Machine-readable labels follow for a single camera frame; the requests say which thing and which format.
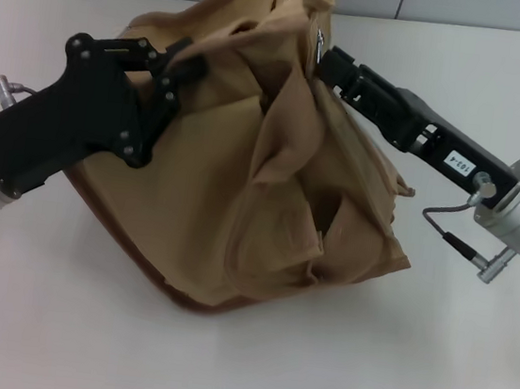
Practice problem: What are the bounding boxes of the left gripper cable with plugs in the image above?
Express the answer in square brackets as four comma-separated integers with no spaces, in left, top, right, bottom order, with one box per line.
[0,74,42,111]

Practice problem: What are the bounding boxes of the metal zipper pull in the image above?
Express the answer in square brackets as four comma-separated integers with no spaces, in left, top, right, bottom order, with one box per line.
[312,26,329,64]

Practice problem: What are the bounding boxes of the khaki fabric food bag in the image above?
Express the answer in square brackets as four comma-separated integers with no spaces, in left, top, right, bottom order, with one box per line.
[48,0,446,339]

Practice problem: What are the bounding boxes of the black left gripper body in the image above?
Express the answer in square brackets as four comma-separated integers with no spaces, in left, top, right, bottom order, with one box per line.
[0,21,187,215]

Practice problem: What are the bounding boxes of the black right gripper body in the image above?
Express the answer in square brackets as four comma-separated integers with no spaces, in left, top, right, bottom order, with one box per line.
[376,84,520,213]

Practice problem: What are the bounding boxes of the gripper cable with plugs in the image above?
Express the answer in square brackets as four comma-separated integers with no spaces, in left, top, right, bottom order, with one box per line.
[414,165,520,286]
[0,74,42,111]

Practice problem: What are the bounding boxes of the right gripper cable with plugs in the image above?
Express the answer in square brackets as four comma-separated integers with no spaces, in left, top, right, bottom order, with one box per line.
[414,165,520,286]

